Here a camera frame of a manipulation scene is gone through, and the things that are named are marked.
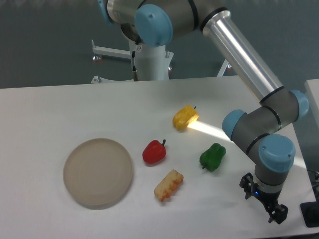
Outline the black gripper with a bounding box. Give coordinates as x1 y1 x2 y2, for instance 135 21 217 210
239 173 289 224

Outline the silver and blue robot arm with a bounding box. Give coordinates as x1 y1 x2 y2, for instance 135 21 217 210
98 0 309 224

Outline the green bell pepper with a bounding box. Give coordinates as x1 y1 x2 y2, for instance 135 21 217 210
199 143 226 172

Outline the yellow bell pepper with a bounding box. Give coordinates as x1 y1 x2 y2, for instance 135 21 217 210
172 105 199 131

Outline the red bell pepper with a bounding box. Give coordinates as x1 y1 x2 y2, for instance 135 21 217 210
142 139 166 164

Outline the black device at right edge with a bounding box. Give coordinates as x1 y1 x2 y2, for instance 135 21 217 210
300 202 319 228

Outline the orange fried food piece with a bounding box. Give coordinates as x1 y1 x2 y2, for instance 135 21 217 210
154 169 184 202

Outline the white side table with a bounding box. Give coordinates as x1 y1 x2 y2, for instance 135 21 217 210
305 79 319 107

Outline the beige round plate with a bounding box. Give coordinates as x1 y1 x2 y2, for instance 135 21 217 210
63 138 134 210

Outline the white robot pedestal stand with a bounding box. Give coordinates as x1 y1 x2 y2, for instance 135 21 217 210
90 39 233 84

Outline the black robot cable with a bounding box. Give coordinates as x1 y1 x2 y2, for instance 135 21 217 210
131 34 143 82

